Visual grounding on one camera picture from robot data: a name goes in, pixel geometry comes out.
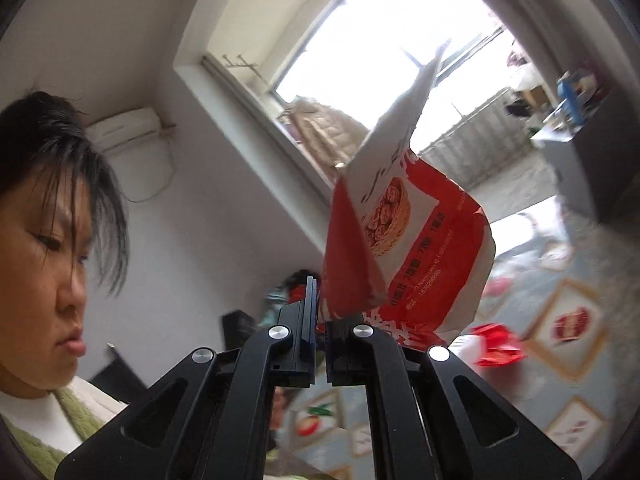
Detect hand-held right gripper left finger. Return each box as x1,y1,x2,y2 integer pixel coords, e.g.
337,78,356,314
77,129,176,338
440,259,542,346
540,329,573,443
55,275,318,480

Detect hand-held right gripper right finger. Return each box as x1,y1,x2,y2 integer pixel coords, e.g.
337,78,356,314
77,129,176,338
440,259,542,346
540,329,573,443
325,312,583,480

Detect red white paper bag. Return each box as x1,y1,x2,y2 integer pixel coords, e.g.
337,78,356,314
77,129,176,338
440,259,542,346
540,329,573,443
320,40,496,356

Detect pile of red bags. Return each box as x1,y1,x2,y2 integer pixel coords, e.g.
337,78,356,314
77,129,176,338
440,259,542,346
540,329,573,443
265,271,308,318

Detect black case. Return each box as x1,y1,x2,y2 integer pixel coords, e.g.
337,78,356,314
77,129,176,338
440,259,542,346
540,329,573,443
222,310,262,352

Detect red snack packet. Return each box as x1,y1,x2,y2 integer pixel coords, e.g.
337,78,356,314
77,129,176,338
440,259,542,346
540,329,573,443
472,324,526,367

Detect beige hanging jacket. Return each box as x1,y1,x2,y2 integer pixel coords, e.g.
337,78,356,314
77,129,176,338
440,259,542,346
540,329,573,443
290,97,373,166

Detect translucent plastic bag red contents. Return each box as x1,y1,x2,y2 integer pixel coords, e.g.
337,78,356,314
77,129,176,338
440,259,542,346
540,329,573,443
515,210,571,257

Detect metal balcony railing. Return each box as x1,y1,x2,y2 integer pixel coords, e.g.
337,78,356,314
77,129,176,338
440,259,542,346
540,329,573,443
420,87,531,186

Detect person's head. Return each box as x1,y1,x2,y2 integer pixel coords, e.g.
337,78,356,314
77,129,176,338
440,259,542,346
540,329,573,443
0,91,130,391

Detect white air conditioner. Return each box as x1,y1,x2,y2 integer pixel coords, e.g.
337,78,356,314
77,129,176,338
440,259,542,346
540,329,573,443
87,106,162,153

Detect window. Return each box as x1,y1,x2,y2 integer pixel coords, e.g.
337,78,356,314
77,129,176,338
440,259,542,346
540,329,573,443
172,0,521,191

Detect grey cabinet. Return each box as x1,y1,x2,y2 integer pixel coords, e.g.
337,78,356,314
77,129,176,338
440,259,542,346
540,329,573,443
532,105,640,226

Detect blue bottle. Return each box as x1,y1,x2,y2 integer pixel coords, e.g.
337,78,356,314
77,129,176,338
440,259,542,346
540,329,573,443
557,80,586,126

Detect air conditioner hose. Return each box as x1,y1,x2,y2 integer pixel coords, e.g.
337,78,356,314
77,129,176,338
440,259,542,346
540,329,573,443
125,122,177,204

